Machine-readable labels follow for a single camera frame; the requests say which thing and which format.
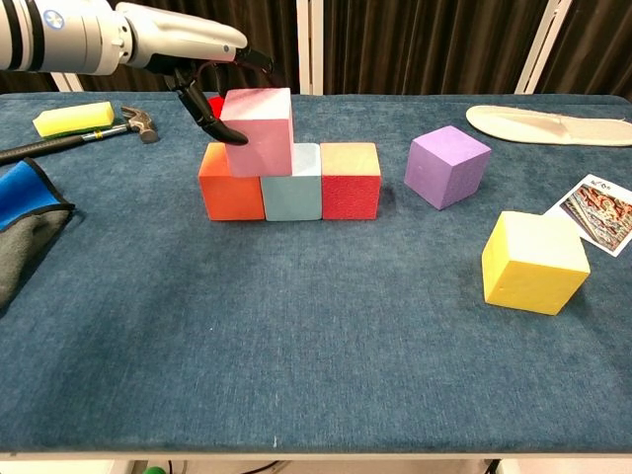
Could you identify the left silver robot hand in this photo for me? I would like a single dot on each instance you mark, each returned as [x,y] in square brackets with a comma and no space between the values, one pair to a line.
[187,37]

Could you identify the pink foam cube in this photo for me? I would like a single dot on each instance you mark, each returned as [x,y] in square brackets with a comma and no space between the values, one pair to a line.
[266,138]

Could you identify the orange foam cube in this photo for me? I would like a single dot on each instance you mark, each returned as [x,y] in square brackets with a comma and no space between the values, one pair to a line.
[229,197]

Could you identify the purple foam cube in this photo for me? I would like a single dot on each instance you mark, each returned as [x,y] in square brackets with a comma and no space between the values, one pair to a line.
[444,163]

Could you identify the yellow foam cube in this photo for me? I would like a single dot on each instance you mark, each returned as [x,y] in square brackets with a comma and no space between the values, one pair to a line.
[533,266]

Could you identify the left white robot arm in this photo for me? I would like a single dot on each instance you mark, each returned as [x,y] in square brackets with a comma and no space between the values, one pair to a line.
[59,34]

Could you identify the red round disc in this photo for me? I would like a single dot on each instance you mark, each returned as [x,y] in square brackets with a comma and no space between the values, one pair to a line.
[214,106]

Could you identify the yellow sponge block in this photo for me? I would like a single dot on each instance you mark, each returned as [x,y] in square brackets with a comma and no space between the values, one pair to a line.
[74,118]

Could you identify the light blue foam cube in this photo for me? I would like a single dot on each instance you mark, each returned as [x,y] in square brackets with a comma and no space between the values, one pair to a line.
[291,197]

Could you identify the red foam cube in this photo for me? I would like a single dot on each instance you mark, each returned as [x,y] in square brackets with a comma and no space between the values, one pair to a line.
[350,192]

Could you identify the blue and grey cloth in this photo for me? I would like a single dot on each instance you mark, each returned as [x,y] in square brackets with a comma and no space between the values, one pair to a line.
[29,237]

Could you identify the dark blue table mat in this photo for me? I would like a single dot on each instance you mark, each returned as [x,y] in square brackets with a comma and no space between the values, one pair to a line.
[316,345]

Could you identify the green round object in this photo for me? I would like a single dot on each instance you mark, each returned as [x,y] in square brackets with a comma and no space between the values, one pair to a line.
[155,470]

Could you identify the printed picture card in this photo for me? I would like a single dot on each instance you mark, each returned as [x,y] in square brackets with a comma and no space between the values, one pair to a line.
[600,212]

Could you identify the white metal frame post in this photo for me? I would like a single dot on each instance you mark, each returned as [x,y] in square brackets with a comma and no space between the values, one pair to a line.
[543,44]
[310,44]
[66,83]

